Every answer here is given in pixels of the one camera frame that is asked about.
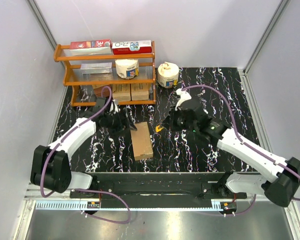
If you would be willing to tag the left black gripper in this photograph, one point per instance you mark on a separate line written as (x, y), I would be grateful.
(125, 124)

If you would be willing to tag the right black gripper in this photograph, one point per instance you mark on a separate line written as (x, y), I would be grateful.
(169, 121)

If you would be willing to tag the yellow utility knife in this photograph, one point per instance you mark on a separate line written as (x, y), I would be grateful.
(159, 128)

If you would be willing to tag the brown cardboard express box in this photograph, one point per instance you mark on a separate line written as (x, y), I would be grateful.
(141, 142)

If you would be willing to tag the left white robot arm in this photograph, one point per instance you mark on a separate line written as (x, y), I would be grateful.
(51, 164)

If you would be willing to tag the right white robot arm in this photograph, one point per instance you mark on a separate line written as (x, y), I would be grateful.
(277, 177)

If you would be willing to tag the middle small cardboard box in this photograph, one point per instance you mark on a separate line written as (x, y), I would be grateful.
(121, 92)

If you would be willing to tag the small cardboard box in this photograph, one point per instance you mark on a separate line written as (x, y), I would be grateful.
(121, 92)
(139, 91)

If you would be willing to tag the right small cardboard box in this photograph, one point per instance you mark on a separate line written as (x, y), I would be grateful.
(139, 91)

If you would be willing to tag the dark brown small box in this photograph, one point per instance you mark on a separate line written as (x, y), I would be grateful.
(101, 90)

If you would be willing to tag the red white toothpaste box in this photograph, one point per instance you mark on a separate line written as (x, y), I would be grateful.
(132, 47)

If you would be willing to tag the red silver toothpaste box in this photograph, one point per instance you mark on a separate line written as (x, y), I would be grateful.
(91, 47)

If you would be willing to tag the orange wooden shelf rack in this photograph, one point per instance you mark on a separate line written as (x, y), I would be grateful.
(75, 79)

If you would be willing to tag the toilet paper roll on shelf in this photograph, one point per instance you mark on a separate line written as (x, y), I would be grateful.
(127, 68)

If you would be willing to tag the toilet paper roll on table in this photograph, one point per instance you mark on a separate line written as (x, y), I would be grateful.
(168, 75)

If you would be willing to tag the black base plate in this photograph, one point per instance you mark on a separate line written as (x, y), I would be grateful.
(151, 191)

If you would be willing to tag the aluminium frame rail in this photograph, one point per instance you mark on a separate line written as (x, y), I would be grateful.
(37, 191)

